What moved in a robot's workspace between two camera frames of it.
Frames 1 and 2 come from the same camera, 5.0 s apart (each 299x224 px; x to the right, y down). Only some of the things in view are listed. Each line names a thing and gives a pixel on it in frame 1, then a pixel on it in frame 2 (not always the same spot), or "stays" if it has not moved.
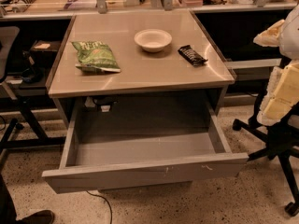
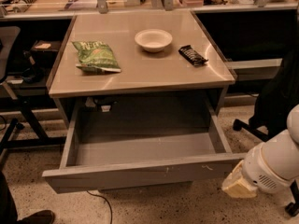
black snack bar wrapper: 189,53 stays
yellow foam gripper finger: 270,36 to 255,169
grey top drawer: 122,143 stays
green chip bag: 95,57 stays
